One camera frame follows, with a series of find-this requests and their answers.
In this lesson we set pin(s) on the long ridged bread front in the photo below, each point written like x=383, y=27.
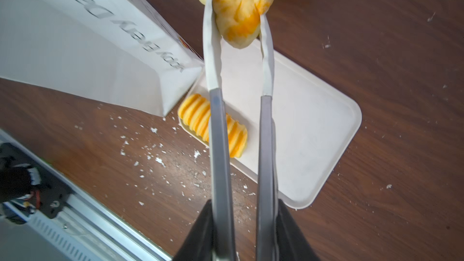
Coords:
x=195, y=113

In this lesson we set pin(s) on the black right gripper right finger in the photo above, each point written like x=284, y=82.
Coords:
x=292, y=244

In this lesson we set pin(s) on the white printed paper gift bag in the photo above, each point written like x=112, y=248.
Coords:
x=120, y=52

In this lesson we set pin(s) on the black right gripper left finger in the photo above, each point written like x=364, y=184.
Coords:
x=198, y=246

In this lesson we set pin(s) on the metal tongs with white tips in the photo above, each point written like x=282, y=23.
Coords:
x=224, y=248

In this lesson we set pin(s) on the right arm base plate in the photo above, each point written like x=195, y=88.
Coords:
x=27, y=187

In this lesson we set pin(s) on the small twisted bread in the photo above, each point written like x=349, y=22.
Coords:
x=239, y=21

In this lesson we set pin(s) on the aluminium front rail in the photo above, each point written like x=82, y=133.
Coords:
x=85, y=230

